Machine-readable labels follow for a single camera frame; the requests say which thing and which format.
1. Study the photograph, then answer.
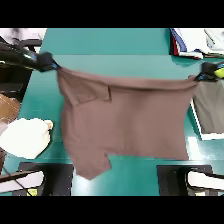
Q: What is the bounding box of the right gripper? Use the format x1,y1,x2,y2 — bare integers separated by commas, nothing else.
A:
195,61,220,82

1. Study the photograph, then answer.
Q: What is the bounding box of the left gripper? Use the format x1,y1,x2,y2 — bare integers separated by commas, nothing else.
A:
35,51,62,73

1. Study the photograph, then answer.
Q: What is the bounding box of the brown T-shirt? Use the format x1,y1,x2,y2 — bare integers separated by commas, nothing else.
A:
55,66,201,181

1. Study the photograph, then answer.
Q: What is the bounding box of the heap of clothes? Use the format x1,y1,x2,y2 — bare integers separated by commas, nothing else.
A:
168,27,224,61

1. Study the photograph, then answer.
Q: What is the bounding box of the grey-brown garment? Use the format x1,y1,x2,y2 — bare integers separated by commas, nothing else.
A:
192,79,224,135

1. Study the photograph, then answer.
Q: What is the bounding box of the white garment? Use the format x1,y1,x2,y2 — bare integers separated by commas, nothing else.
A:
0,117,55,160

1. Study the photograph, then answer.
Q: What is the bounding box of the black cable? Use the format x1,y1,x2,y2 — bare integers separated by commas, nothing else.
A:
2,165,32,197

